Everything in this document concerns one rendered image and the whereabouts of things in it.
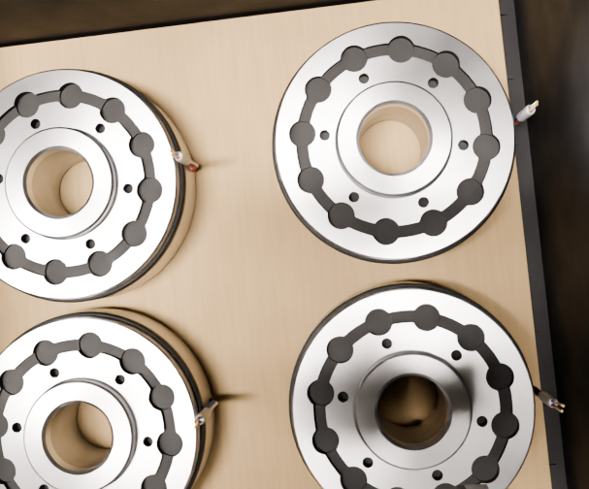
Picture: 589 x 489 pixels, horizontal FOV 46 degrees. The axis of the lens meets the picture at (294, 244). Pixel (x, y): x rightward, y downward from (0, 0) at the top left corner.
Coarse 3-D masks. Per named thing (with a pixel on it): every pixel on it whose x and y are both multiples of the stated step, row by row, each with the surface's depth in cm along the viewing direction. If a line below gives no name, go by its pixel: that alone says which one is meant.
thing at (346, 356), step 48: (336, 336) 29; (384, 336) 29; (432, 336) 29; (480, 336) 29; (336, 384) 29; (480, 384) 29; (528, 384) 29; (336, 432) 29; (480, 432) 29; (528, 432) 29; (336, 480) 29; (384, 480) 29; (432, 480) 29; (480, 480) 29
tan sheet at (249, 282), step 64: (384, 0) 33; (448, 0) 32; (0, 64) 34; (64, 64) 34; (128, 64) 33; (192, 64) 33; (256, 64) 33; (192, 128) 33; (256, 128) 33; (384, 128) 33; (64, 192) 34; (256, 192) 33; (512, 192) 32; (192, 256) 33; (256, 256) 33; (320, 256) 33; (448, 256) 32; (512, 256) 32; (0, 320) 34; (192, 320) 33; (256, 320) 33; (512, 320) 32; (256, 384) 33; (256, 448) 33
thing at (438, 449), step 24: (384, 360) 29; (408, 360) 29; (432, 360) 29; (360, 384) 29; (384, 384) 29; (456, 384) 28; (360, 408) 29; (456, 408) 28; (360, 432) 29; (384, 432) 29; (456, 432) 28; (384, 456) 29; (408, 456) 29; (432, 456) 28
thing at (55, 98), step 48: (0, 96) 31; (48, 96) 31; (96, 96) 31; (0, 144) 31; (144, 144) 30; (0, 192) 30; (144, 192) 30; (0, 240) 31; (48, 240) 30; (96, 240) 30; (144, 240) 30; (48, 288) 30; (96, 288) 30
